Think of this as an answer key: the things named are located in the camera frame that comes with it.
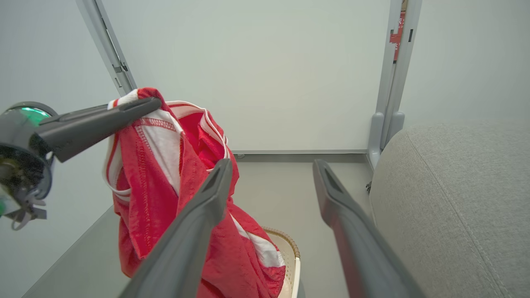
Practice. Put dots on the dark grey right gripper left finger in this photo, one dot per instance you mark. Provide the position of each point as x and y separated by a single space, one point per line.
194 231

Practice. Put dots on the grey left gripper green band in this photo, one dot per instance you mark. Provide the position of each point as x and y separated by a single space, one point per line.
18 165

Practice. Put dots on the upright grey metal frame post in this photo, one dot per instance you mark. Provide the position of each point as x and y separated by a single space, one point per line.
393 91

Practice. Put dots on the red label on post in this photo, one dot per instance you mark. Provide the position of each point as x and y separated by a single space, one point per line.
397 39

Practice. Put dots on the light grey fabric sofa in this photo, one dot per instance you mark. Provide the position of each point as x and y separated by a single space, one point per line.
455 207

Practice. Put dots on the beige wicker laundry basket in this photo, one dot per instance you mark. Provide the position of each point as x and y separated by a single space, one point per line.
290 256

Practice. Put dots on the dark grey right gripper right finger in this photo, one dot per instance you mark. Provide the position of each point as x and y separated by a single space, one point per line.
356 240

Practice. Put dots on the slanted grey metal frame post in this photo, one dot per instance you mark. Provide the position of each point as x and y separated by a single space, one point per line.
108 45

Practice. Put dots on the red and white garment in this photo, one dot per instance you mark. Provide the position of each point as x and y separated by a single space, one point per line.
153 194

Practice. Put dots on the grey horizontal floor rail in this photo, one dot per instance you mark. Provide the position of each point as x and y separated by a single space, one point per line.
302 155

